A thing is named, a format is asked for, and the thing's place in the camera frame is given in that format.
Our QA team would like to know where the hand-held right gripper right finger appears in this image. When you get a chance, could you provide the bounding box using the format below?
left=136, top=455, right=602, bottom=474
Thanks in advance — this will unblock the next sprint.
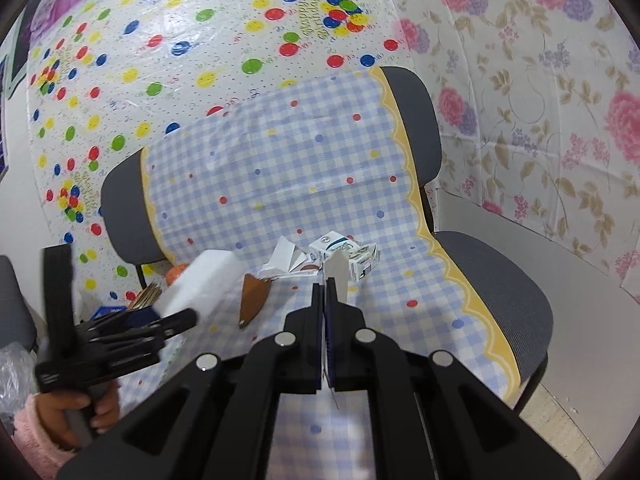
left=324, top=276, right=583, bottom=480

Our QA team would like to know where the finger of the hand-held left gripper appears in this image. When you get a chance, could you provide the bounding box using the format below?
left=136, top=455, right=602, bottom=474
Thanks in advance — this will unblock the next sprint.
left=82, top=307, right=163, bottom=333
left=107, top=308, right=199, bottom=348

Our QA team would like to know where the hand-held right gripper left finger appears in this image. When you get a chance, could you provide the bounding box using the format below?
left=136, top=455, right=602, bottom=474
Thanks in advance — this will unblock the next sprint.
left=55, top=282, right=323, bottom=480

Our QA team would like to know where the blue plastic basket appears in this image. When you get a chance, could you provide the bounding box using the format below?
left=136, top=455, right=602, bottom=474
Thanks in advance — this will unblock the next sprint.
left=80, top=305, right=128, bottom=323

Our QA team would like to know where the white foam block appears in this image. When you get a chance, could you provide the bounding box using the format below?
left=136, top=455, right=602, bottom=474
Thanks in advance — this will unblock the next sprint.
left=157, top=249, right=247, bottom=322

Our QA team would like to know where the person's left forearm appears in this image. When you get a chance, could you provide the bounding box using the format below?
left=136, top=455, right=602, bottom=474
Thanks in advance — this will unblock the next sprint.
left=12, top=394, right=76, bottom=478

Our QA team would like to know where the person's left hand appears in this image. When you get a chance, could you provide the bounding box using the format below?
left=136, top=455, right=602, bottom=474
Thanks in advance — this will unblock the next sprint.
left=35, top=385, right=122, bottom=450

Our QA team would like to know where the grey side chair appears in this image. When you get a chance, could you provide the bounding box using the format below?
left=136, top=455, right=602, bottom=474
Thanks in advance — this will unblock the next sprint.
left=0, top=255, right=38, bottom=356

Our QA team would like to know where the brown curved scrap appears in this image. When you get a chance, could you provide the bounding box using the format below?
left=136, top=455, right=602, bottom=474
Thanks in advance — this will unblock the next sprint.
left=239, top=274, right=273, bottom=331

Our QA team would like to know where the clear plastic bag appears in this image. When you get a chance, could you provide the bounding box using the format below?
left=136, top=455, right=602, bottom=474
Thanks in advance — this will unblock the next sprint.
left=0, top=342, right=43, bottom=426

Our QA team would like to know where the small white printed carton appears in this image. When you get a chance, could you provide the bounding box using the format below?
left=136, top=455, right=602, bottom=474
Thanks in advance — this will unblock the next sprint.
left=308, top=230, right=381, bottom=283

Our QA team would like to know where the crumpled white paper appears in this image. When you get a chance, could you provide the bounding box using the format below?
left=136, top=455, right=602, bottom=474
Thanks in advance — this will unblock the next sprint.
left=257, top=237, right=321, bottom=281

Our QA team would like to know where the grey office chair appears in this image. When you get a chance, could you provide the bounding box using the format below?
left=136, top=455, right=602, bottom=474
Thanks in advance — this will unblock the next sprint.
left=100, top=66, right=555, bottom=416

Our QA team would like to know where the blue checkered dotted blanket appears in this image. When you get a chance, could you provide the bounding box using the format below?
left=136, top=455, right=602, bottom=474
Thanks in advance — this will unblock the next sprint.
left=120, top=70, right=526, bottom=480

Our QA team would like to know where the balloon print plastic sheet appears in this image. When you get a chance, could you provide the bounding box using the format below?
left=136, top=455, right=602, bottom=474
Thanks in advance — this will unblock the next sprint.
left=27, top=0, right=421, bottom=306

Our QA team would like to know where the floral print wall sheet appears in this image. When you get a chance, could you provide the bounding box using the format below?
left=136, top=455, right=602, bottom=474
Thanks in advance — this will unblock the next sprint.
left=375, top=0, right=640, bottom=306

